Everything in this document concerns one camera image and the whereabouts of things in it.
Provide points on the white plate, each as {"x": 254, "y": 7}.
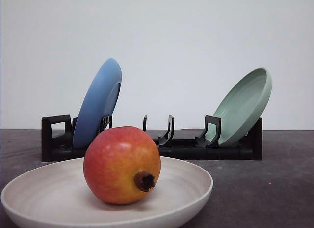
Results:
{"x": 58, "y": 196}

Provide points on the blue plate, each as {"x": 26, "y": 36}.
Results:
{"x": 97, "y": 101}

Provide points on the black dish rack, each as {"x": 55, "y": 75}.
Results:
{"x": 57, "y": 135}

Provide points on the red yellow pomegranate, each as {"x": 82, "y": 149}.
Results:
{"x": 121, "y": 165}

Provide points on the green plate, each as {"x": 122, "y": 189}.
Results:
{"x": 241, "y": 107}

